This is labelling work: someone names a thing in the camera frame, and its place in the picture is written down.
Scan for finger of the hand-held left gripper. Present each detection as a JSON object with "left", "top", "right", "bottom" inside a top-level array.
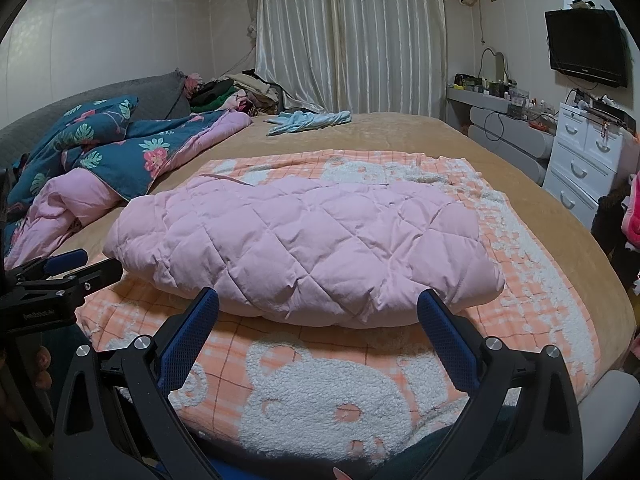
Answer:
[
  {"left": 50, "top": 258, "right": 124, "bottom": 296},
  {"left": 7, "top": 249, "right": 90, "bottom": 286}
]

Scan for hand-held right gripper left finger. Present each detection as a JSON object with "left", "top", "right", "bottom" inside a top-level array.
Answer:
[{"left": 52, "top": 286, "right": 221, "bottom": 480}]

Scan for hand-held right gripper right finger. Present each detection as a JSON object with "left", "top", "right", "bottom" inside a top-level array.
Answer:
[{"left": 417, "top": 287, "right": 583, "bottom": 480}]

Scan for pink quilted jacket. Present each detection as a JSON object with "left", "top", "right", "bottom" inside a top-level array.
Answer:
[{"left": 102, "top": 174, "right": 506, "bottom": 330}]

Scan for dark hanging clothes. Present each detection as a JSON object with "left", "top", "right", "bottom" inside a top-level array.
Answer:
[{"left": 591, "top": 182, "right": 640, "bottom": 281}]

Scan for pile of mixed clothes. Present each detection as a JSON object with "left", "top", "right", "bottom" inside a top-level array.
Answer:
[{"left": 185, "top": 70, "right": 301, "bottom": 116}]

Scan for person's left hand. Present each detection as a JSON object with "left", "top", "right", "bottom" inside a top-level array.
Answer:
[{"left": 34, "top": 347, "right": 53, "bottom": 390}]

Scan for blue floral quilt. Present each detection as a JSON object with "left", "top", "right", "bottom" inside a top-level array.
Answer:
[{"left": 2, "top": 96, "right": 253, "bottom": 271}]

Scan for orange checked bear blanket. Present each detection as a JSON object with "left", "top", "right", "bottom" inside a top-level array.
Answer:
[{"left": 75, "top": 150, "right": 601, "bottom": 466}]

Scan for grey padded headboard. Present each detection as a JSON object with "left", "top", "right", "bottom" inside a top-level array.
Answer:
[{"left": 0, "top": 71, "right": 191, "bottom": 141}]

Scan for tan bed cover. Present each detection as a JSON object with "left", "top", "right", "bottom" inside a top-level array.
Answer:
[{"left": 45, "top": 110, "right": 638, "bottom": 376}]

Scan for white drawer cabinet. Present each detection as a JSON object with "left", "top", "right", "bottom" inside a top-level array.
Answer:
[{"left": 542, "top": 101, "right": 638, "bottom": 231}]

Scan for bright pink cloth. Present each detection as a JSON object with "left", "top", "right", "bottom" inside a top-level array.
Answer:
[{"left": 620, "top": 172, "right": 640, "bottom": 246}]

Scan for light blue cloth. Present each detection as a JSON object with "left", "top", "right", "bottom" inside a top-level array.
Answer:
[{"left": 266, "top": 110, "right": 352, "bottom": 137}]

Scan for row of small bottles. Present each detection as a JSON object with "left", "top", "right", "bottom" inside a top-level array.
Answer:
[{"left": 452, "top": 72, "right": 558, "bottom": 126}]

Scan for curved vanity mirror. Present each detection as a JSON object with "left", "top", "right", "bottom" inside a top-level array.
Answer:
[{"left": 479, "top": 47, "right": 512, "bottom": 86}]

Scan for white striped curtain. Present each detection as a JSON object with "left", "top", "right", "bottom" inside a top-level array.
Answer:
[{"left": 252, "top": 0, "right": 448, "bottom": 121}]

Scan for white rounded bed frame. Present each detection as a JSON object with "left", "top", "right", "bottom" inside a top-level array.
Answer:
[{"left": 580, "top": 369, "right": 640, "bottom": 480}]

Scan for black wall television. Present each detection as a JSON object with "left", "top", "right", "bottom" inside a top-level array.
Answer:
[{"left": 544, "top": 8, "right": 629, "bottom": 88}]

